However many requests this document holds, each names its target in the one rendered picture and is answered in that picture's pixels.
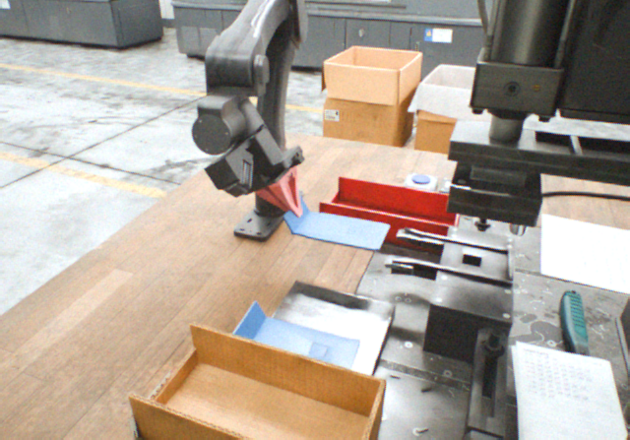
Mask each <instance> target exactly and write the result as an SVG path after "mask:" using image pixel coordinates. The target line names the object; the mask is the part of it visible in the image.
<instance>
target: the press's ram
mask: <svg viewBox="0 0 630 440"><path fill-rule="evenodd" d="M486 112H487V113H490V114H492V119H491V123H482V121H473V120H466V119H458V121H456V125H455V128H454V130H453V133H452V136H451V139H450V142H449V148H448V155H447V160H449V161H457V165H455V167H456V169H454V172H453V175H452V179H451V183H450V187H449V193H448V200H447V205H446V213H449V214H456V215H462V216H467V217H473V218H478V219H484V220H495V221H501V222H506V223H510V225H509V230H510V232H511V233H513V234H515V235H524V234H525V233H526V231H527V229H528V226H529V227H536V224H537V220H538V216H539V213H540V209H541V205H542V188H541V174H547V175H554V176H562V177H569V179H576V180H583V181H590V182H597V183H604V184H611V185H617V186H624V187H630V140H629V139H620V138H612V137H604V136H595V135H586V134H578V133H569V132H561V131H551V130H542V129H535V128H526V127H524V125H525V121H526V119H527V118H528V117H530V116H531V115H532V113H526V112H515V111H506V110H497V109H486Z"/></svg>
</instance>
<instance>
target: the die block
mask: <svg viewBox="0 0 630 440"><path fill-rule="evenodd" d="M462 263H465V265H469V266H474V267H479V268H480V262H477V261H472V260H467V259H463V262H462ZM484 328H489V329H497V330H499V331H502V332H503V333H504V334H505V335H506V336H507V337H508V338H509V336H510V333H511V329H507V328H503V327H499V325H498V326H495V324H489V323H485V322H481V321H477V320H474V319H470V318H466V317H462V316H457V315H453V314H448V313H444V312H440V311H436V310H432V309H429V313H427V321H426V327H425V333H424V340H423V346H422V351H425V352H428V353H433V354H437V355H440V356H444V357H448V358H451V359H455V360H459V361H462V362H466V363H470V364H473V357H474V348H475V343H476V338H477V334H478V330H481V329H484Z"/></svg>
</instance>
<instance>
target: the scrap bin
mask: <svg viewBox="0 0 630 440"><path fill-rule="evenodd" d="M447 200H448V194H444V193H438V192H432V191H425V190H419V189H413V188H408V187H402V186H395V185H389V184H383V183H377V182H371V180H364V179H358V178H352V177H346V176H339V177H338V191H337V192H336V193H335V195H334V196H333V197H332V199H331V200H330V202H324V201H320V202H319V214H322V213H324V214H330V215H335V216H341V217H348V218H354V219H359V220H371V221H377V222H382V223H386V224H388V225H389V226H390V227H389V229H388V232H387V234H386V237H385V239H384V241H383V242H385V243H390V244H395V245H401V246H406V247H409V248H414V249H419V250H424V251H430V252H435V253H440V254H442V253H443V252H442V251H438V250H433V249H428V248H422V247H421V246H420V247H418V246H415V245H412V244H409V243H406V242H404V241H403V240H397V239H396V234H397V232H399V230H400V229H402V228H405V227H409V228H412V229H416V230H419V231H422V232H427V233H433V234H438V236H443V237H447V233H448V229H449V225H451V226H457V227H459V223H460V217H461V215H456V214H449V213H446V205H447Z"/></svg>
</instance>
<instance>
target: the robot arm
mask: <svg viewBox="0 0 630 440"><path fill-rule="evenodd" d="M290 4H291V5H292V8H291V7H290ZM306 35H307V12H306V8H305V3H304V0H248V2H247V5H246V6H245V8H244V9H243V11H242V12H241V14H240V15H239V17H238V19H237V20H236V21H235V22H234V24H233V25H232V26H231V27H230V28H227V29H225V30H224V31H223V32H222V33H221V35H220V36H216V38H215V39H214V41H213V42H212V44H211V45H210V47H209V48H208V51H207V54H206V60H205V72H206V85H207V95H208V97H206V98H203V99H201V100H199V101H198V102H197V118H196V119H195V121H194V122H193V125H192V129H191V135H192V139H193V142H194V143H195V145H196V146H197V148H198V149H199V150H201V151H202V152H203V154H205V155H209V156H220V157H219V158H217V159H216V160H215V161H214V162H212V163H211V164H210V165H208V166H207V167H205V168H203V169H204V170H205V172H207V173H208V175H209V177H210V178H211V181H212V182H213V184H214V185H215V187H216V188H217V189H218V190H219V191H220V190H222V191H224V192H226V193H227V194H229V195H231V196H233V197H235V198H237V197H240V196H242V195H245V196H246V195H249V194H251V193H253V192H254V197H255V203H254V205H253V210H252V211H251V212H250V213H249V214H248V215H247V216H246V217H245V218H244V219H243V220H242V221H241V222H240V223H239V224H238V225H237V226H236V227H234V228H233V229H232V230H233V236H236V237H241V238H245V239H250V240H254V241H259V242H266V241H268V240H269V238H270V237H271V236H272V235H273V233H274V231H275V230H276V229H277V228H278V227H279V226H280V224H281V223H282V222H283V221H284V220H283V215H284V214H285V213H286V212H287V211H288V210H291V211H292V212H293V213H294V214H295V215H296V216H297V217H298V218H300V216H301V215H302V209H301V204H300V199H299V197H300V196H301V197H302V198H303V197H304V191H302V190H298V173H297V167H296V166H297V165H300V164H302V163H303V162H304V161H305V158H304V156H303V154H302V153H303V150H302V148H301V147H300V145H297V146H295V147H293V148H291V149H287V148H286V147H285V136H284V110H285V101H286V90H287V81H289V75H290V70H291V65H292V62H293V59H294V57H295V54H296V49H299V45H300V43H304V42H305V40H306ZM249 96H256V97H257V100H256V109H255V107H254V106H253V104H252V102H251V100H250V99H249ZM222 154H223V155H222ZM221 155H222V156H221Z"/></svg>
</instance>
